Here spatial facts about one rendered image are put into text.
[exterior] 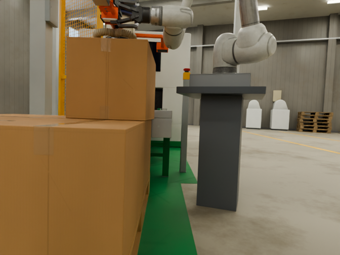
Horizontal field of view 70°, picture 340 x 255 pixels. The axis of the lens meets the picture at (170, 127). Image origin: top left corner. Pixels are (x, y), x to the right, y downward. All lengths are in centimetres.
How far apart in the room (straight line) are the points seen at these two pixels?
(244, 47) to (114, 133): 109
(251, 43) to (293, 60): 1189
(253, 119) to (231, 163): 1060
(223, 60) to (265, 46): 27
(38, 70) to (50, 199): 227
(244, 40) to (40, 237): 132
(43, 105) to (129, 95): 170
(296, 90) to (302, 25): 305
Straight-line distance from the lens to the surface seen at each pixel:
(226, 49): 160
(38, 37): 294
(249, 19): 154
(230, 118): 152
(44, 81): 283
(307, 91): 1325
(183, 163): 247
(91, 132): 62
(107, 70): 126
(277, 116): 1211
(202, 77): 148
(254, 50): 150
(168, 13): 128
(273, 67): 1323
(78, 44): 133
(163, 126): 186
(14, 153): 71
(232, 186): 158
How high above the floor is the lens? 59
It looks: 3 degrees down
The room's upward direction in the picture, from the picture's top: 2 degrees clockwise
